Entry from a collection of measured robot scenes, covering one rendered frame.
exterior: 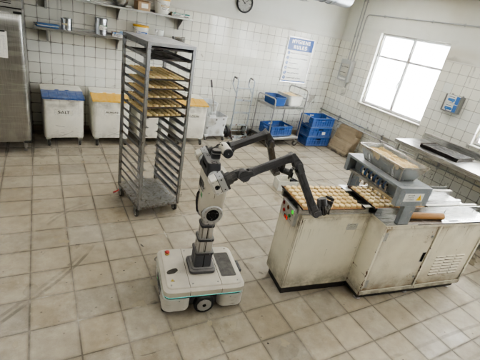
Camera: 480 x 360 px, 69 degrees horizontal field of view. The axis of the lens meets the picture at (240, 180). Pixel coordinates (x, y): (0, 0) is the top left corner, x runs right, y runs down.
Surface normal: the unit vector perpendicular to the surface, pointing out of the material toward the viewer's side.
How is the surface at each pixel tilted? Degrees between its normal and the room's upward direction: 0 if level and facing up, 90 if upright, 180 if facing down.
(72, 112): 92
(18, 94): 90
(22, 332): 0
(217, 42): 90
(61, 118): 89
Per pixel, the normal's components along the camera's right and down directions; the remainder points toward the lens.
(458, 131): -0.87, 0.05
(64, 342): 0.18, -0.89
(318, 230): 0.32, 0.45
